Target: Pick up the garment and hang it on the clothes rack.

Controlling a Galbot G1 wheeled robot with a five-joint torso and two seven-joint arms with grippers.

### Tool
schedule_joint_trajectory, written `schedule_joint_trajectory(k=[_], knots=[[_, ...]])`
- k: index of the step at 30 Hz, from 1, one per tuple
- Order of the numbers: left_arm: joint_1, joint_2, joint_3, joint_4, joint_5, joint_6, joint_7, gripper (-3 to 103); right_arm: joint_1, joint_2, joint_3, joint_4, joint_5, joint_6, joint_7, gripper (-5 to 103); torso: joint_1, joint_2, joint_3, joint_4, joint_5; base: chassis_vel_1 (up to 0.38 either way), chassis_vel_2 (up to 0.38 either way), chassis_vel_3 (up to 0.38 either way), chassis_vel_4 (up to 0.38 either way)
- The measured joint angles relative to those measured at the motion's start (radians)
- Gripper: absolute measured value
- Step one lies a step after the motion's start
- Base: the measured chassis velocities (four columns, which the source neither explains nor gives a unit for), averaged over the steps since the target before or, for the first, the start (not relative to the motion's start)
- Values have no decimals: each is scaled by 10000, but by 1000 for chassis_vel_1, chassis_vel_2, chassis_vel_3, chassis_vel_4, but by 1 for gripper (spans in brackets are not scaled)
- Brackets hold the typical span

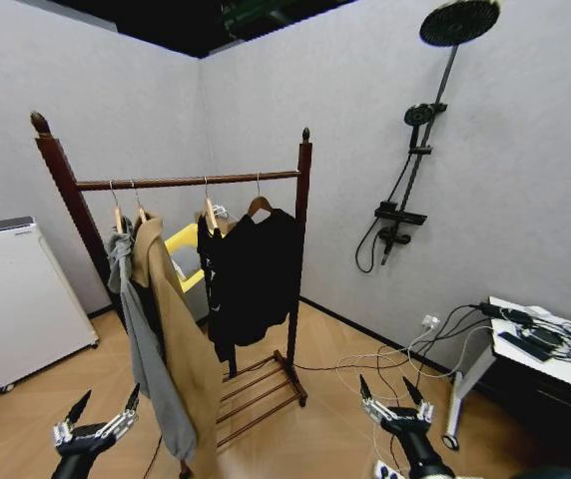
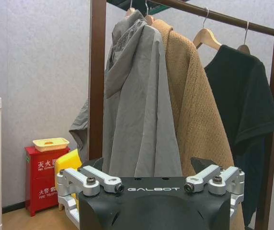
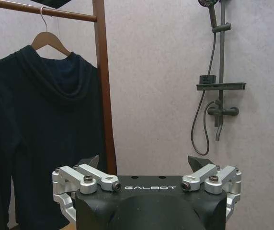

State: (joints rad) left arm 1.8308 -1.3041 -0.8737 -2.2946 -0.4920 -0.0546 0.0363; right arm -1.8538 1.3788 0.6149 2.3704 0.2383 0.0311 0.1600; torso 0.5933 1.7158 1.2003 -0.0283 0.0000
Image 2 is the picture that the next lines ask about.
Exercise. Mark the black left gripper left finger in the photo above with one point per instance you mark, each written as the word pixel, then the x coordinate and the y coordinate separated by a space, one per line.
pixel 91 183

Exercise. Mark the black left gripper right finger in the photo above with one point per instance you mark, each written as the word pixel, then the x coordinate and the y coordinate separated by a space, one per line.
pixel 223 183

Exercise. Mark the wooden clothes hanger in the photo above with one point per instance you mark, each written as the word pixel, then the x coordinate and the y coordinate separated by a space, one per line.
pixel 245 47
pixel 130 10
pixel 206 34
pixel 149 18

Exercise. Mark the yellow foam block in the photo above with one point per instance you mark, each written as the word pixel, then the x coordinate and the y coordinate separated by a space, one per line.
pixel 67 161

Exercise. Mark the red fire extinguisher cabinet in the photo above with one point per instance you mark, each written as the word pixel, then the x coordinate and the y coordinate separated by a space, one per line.
pixel 42 179

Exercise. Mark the pale yellow plastic tray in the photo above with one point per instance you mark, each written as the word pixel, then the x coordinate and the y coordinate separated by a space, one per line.
pixel 50 144

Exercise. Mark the tan fleece coat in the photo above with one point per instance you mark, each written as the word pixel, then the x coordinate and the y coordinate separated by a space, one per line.
pixel 194 115

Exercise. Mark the black t-shirt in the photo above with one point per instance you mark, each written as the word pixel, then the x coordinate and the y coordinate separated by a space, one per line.
pixel 244 103

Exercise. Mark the grey hooded jacket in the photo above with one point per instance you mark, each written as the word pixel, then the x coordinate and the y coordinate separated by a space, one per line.
pixel 137 100

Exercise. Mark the dark green shelf panel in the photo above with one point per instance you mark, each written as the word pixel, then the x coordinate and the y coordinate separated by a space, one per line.
pixel 158 8

